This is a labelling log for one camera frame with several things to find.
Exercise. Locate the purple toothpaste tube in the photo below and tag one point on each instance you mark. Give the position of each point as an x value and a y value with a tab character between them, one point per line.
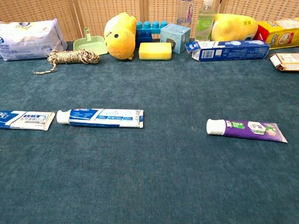
245	129

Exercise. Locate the blue white toothpaste tube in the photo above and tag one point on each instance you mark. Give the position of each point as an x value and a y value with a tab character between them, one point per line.
105	117

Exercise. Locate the blue toothpaste carton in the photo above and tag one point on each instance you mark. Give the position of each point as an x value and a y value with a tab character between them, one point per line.
233	50

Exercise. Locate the blue white toothpaste with seven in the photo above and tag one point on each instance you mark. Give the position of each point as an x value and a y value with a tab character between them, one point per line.
28	120

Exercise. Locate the yellow sponge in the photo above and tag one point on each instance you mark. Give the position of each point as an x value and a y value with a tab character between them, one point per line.
154	51

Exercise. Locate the yellow plush duck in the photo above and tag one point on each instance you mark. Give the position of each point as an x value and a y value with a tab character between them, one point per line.
120	39

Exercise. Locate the light blue cardboard box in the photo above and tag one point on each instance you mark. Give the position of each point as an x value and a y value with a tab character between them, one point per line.
175	35

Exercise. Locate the blue building block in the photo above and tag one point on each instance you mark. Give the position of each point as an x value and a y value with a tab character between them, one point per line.
146	30

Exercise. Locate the green plastic dustpan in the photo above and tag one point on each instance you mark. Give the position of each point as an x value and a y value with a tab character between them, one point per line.
93	44

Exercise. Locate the clear bottle pink label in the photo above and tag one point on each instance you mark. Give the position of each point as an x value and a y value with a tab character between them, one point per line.
185	14

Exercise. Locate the clear bottle green label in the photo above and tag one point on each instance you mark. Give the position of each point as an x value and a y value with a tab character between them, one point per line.
205	23

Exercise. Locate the woven folding screen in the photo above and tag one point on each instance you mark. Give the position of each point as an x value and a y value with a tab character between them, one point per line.
105	9

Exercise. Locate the yellow plush toy with tag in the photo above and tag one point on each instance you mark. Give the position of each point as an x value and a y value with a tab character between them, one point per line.
233	28

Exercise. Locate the white tissue pack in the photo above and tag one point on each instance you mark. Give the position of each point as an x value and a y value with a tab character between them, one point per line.
28	39

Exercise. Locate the brown white small carton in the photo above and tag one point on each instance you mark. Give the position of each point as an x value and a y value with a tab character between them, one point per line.
287	61

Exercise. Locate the yellow snack package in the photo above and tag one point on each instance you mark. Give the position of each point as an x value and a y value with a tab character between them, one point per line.
280	35

